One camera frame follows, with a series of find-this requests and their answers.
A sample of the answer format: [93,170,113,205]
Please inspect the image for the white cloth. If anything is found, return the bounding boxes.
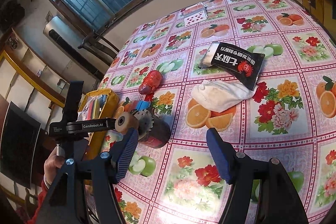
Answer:
[190,80,257,113]

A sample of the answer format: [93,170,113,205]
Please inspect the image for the yellow white storage box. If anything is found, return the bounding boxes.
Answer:
[78,88,120,160]

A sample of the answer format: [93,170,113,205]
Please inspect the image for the red shiny wrapped item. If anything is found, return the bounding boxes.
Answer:
[138,70,163,95]

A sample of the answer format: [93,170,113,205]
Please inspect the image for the floral plastic tablecloth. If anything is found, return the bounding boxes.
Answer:
[100,0,335,223]

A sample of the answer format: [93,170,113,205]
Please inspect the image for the white standing air conditioner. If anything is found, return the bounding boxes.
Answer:
[43,16,108,80]

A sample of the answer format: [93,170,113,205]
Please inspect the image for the person's left hand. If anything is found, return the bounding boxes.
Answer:
[43,147,65,189]

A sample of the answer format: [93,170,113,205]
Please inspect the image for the playing cards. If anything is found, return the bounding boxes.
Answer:
[182,2,208,27]

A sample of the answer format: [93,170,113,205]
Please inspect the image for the wooden chair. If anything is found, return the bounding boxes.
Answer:
[77,30,120,65]

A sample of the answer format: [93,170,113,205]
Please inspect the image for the brown tape roll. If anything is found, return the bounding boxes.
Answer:
[115,111,139,135]

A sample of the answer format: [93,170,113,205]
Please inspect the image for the black snack packet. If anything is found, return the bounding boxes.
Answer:
[198,41,265,90]

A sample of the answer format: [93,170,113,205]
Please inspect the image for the dark red canister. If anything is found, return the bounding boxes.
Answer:
[133,109,171,148]

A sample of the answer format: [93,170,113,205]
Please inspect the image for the black television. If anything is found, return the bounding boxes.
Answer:
[1,102,41,189]

